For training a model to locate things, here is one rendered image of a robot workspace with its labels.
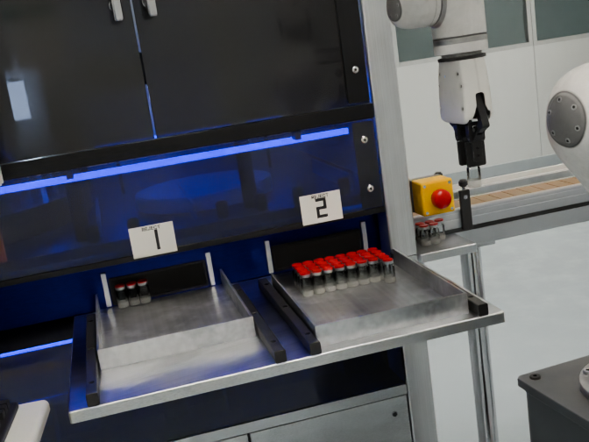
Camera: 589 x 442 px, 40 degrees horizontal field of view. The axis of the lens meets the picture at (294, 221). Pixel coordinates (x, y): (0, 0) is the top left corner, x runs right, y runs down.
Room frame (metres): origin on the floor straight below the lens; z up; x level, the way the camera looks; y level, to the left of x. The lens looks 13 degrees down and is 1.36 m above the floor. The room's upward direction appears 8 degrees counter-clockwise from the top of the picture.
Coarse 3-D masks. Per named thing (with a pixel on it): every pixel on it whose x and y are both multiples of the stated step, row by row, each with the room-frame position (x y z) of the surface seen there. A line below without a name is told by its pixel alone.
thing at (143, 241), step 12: (132, 228) 1.52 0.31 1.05; (144, 228) 1.52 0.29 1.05; (156, 228) 1.53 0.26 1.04; (168, 228) 1.53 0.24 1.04; (132, 240) 1.52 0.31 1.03; (144, 240) 1.52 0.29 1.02; (168, 240) 1.53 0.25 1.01; (132, 252) 1.52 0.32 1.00; (144, 252) 1.52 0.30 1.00; (156, 252) 1.52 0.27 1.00; (168, 252) 1.53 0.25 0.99
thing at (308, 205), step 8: (328, 192) 1.60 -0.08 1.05; (336, 192) 1.60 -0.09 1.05; (304, 200) 1.59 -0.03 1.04; (312, 200) 1.59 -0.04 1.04; (328, 200) 1.60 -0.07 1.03; (336, 200) 1.60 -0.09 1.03; (304, 208) 1.59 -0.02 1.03; (312, 208) 1.59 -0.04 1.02; (328, 208) 1.60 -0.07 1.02; (336, 208) 1.60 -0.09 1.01; (304, 216) 1.59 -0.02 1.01; (312, 216) 1.59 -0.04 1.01; (328, 216) 1.60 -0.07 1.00; (336, 216) 1.60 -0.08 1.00; (304, 224) 1.59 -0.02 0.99; (312, 224) 1.59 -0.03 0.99
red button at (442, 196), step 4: (436, 192) 1.62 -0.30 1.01; (440, 192) 1.62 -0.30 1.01; (444, 192) 1.62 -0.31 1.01; (448, 192) 1.62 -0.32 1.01; (432, 196) 1.63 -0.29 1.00; (436, 196) 1.62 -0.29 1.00; (440, 196) 1.62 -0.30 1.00; (444, 196) 1.62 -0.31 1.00; (448, 196) 1.62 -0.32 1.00; (432, 200) 1.63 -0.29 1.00; (436, 200) 1.62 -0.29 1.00; (440, 200) 1.62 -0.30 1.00; (444, 200) 1.62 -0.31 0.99; (448, 200) 1.62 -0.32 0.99; (436, 204) 1.62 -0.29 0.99; (440, 204) 1.62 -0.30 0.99; (444, 204) 1.62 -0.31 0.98; (448, 204) 1.62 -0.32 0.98; (440, 208) 1.62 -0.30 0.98; (444, 208) 1.62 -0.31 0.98
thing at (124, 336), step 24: (216, 288) 1.61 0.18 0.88; (96, 312) 1.45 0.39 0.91; (120, 312) 1.54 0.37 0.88; (144, 312) 1.51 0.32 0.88; (168, 312) 1.49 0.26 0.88; (192, 312) 1.47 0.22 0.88; (216, 312) 1.45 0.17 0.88; (240, 312) 1.42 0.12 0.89; (96, 336) 1.31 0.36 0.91; (120, 336) 1.39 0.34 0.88; (144, 336) 1.37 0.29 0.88; (168, 336) 1.27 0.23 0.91; (192, 336) 1.28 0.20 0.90; (216, 336) 1.28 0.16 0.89; (240, 336) 1.29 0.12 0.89; (120, 360) 1.25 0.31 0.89
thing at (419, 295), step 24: (408, 264) 1.51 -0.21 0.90; (288, 288) 1.54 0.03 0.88; (360, 288) 1.47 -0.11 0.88; (384, 288) 1.45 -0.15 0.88; (408, 288) 1.43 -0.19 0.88; (432, 288) 1.40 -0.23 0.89; (456, 288) 1.29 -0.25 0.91; (312, 312) 1.37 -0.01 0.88; (336, 312) 1.35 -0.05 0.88; (360, 312) 1.33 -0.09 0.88; (384, 312) 1.23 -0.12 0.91; (408, 312) 1.24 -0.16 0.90; (432, 312) 1.25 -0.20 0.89; (456, 312) 1.26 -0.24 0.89; (336, 336) 1.21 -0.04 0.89; (360, 336) 1.22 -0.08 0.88
